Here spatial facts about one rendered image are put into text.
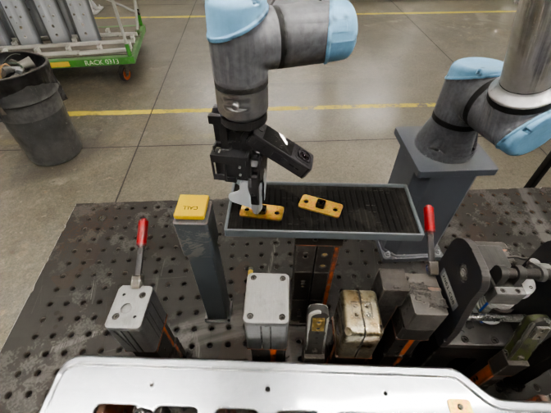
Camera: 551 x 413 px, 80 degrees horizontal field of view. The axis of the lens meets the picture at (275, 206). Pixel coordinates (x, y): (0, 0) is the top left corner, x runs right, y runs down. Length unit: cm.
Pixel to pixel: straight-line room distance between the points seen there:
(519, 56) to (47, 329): 130
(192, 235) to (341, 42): 45
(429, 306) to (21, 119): 270
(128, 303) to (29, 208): 215
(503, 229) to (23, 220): 268
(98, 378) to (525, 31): 93
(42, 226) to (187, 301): 169
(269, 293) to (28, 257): 203
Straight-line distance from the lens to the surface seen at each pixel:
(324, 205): 65
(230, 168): 55
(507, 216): 154
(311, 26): 46
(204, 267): 80
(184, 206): 68
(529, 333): 76
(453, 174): 95
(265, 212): 64
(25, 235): 263
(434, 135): 95
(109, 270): 124
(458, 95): 89
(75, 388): 75
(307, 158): 54
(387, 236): 64
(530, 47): 73
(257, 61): 45
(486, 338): 84
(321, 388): 66
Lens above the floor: 164
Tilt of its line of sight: 46 degrees down
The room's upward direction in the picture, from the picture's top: straight up
